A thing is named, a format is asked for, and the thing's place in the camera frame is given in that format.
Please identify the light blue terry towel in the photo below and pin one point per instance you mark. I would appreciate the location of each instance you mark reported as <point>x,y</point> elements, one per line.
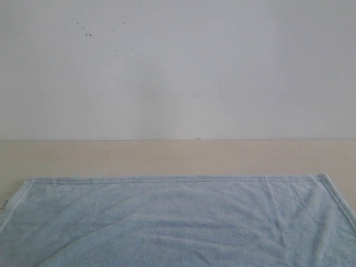
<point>254,220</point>

